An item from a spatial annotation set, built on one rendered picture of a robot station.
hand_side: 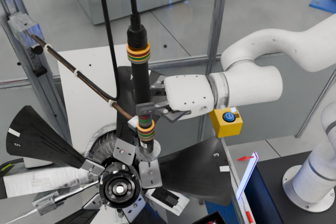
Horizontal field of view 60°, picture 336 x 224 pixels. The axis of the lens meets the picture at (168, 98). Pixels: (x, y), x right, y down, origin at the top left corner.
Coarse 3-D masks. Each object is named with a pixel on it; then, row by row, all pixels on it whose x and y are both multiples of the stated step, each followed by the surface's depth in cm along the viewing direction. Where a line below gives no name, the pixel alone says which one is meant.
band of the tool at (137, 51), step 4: (148, 44) 53; (128, 48) 53; (132, 48) 56; (136, 48) 57; (140, 48) 57; (144, 48) 56; (148, 48) 53; (132, 52) 52; (136, 52) 52; (140, 52) 52; (148, 52) 54; (132, 56) 53; (148, 56) 54; (136, 60) 53; (140, 60) 53
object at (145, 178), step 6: (144, 162) 93; (150, 162) 94; (156, 162) 94; (144, 168) 92; (150, 168) 92; (156, 168) 92; (144, 174) 91; (156, 174) 91; (144, 180) 89; (150, 180) 89; (156, 180) 90; (144, 186) 88; (150, 186) 88; (156, 186) 88
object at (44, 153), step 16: (32, 112) 78; (16, 128) 81; (32, 128) 80; (48, 128) 79; (32, 144) 84; (48, 144) 83; (64, 144) 81; (48, 160) 90; (64, 160) 87; (80, 160) 84
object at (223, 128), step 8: (208, 112) 132; (216, 112) 122; (224, 112) 122; (232, 112) 122; (216, 120) 121; (224, 120) 119; (232, 120) 119; (240, 120) 119; (216, 128) 123; (224, 128) 120; (232, 128) 121; (240, 128) 122
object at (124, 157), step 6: (120, 144) 90; (126, 144) 88; (114, 150) 91; (126, 150) 88; (132, 150) 86; (114, 156) 91; (120, 156) 89; (126, 156) 88; (132, 156) 86; (126, 162) 87
